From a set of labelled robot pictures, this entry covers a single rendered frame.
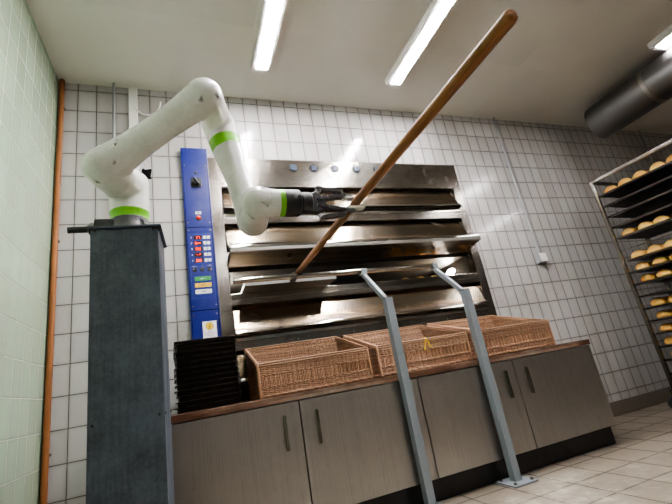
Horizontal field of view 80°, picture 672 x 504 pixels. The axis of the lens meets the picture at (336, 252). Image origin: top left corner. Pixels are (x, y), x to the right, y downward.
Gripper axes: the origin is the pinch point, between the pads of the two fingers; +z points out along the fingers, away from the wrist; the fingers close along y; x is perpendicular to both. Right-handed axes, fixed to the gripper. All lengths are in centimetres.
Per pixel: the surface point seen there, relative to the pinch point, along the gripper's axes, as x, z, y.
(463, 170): -116, 162, -88
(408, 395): -56, 37, 71
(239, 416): -63, -39, 67
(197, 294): -114, -51, 1
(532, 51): -41, 184, -143
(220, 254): -117, -36, -23
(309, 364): -68, -5, 50
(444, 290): -118, 117, 11
